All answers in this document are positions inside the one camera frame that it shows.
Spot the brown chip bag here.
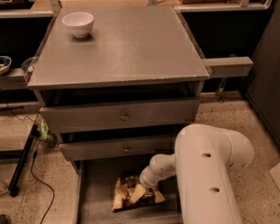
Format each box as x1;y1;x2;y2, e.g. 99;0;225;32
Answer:
112;174;165;212

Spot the black floor cable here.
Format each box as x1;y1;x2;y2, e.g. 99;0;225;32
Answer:
0;77;56;224

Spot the grey open bottom drawer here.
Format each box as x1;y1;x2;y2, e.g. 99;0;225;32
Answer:
75;155;183;224

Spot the blue patterned bowl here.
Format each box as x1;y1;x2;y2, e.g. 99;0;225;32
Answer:
0;56;12;75

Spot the grey drawer cabinet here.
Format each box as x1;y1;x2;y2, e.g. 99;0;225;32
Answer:
26;5;211;224

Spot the brown shoe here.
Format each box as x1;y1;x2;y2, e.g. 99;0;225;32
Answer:
0;215;10;224

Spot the dark cabinet on right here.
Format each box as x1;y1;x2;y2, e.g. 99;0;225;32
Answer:
245;0;280;148

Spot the green wire basket item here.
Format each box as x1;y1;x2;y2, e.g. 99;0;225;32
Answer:
35;114;58;148

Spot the grey side shelf block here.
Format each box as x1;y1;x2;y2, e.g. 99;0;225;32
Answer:
203;57;254;78

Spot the white ceramic bowl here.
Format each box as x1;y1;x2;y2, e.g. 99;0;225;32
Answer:
63;12;94;38

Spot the crumpled floor wrapper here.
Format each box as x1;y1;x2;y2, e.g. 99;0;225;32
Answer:
0;179;10;196

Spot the clear glass jar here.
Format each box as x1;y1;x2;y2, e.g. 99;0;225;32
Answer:
21;57;38;73

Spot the grey middle drawer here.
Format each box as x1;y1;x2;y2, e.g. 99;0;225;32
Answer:
60;134;175;161

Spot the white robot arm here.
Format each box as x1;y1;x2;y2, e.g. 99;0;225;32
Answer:
130;124;254;224

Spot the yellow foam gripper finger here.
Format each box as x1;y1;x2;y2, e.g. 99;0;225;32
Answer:
130;184;147;203

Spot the black metal stand leg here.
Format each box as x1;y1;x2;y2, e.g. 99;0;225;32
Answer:
8;124;38;197

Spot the grey top drawer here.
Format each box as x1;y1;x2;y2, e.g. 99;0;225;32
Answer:
40;98;200;133

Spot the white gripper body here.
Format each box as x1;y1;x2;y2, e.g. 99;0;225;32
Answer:
139;166;161;189

